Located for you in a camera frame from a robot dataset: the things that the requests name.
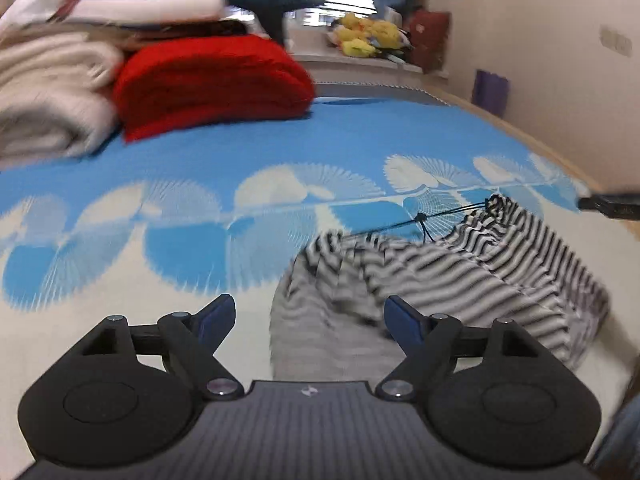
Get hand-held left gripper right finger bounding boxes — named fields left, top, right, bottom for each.
left=376, top=295, right=547, bottom=403

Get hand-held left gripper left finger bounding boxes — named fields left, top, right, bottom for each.
left=75, top=293, right=246, bottom=402

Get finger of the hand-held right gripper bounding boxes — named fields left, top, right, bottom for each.
left=577, top=190, right=640, bottom=222

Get black white striped garment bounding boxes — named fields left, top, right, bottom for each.
left=269, top=193, right=612, bottom=382

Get blue cream printed bed mat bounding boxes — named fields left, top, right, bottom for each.
left=0, top=94, right=640, bottom=466

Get purple box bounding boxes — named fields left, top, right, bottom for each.
left=471, top=69, right=510, bottom=117

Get red folded sweater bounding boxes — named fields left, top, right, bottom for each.
left=112, top=34, right=317, bottom=143

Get person's blue trousers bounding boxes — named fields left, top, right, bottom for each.
left=594, top=399, right=640, bottom=480

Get dark red bag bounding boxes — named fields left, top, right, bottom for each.
left=406, top=9, right=452, bottom=75

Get cream folded blanket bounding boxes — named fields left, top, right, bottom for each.
left=0, top=32, right=126, bottom=162

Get dark trimmed folded garment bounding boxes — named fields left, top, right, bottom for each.
left=114, top=18, right=262, bottom=52

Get yellow plush toys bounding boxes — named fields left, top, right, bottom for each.
left=326, top=11, right=407, bottom=59

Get white folded cloth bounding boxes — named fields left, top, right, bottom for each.
left=64, top=0, right=229, bottom=24

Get black hang tag cord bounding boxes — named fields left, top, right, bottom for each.
left=350, top=201, right=493, bottom=247

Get wall switch plate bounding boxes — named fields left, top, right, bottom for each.
left=598, top=24, right=634, bottom=59

